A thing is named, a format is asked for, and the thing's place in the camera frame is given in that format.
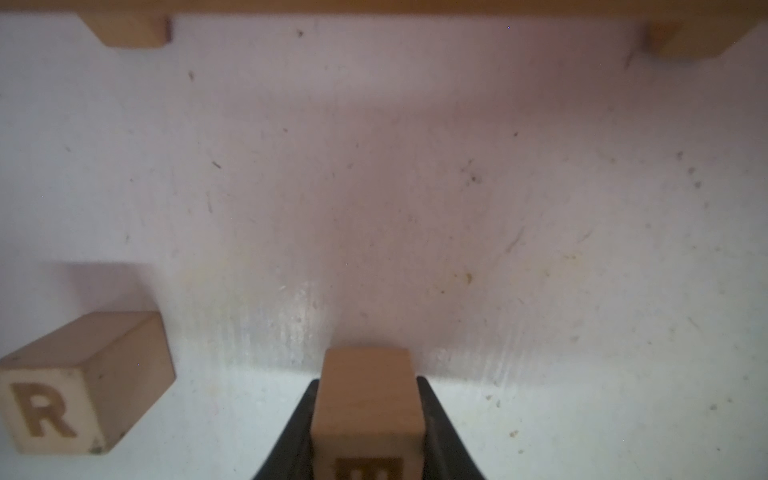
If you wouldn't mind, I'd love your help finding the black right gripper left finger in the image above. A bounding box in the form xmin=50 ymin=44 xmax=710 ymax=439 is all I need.
xmin=253 ymin=379 xmax=319 ymax=480

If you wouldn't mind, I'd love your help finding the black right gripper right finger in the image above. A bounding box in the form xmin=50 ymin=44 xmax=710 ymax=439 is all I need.
xmin=416 ymin=376 xmax=485 ymax=480

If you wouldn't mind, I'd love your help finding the wooden letter block E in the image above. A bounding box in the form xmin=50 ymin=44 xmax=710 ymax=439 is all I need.
xmin=310 ymin=347 xmax=426 ymax=479

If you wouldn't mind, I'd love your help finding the wooden letter block R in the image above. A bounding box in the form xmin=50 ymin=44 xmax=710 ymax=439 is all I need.
xmin=1 ymin=311 xmax=176 ymax=455

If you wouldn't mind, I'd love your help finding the wooden whiteboard stand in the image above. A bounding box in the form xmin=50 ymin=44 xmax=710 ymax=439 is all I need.
xmin=0 ymin=0 xmax=768 ymax=60

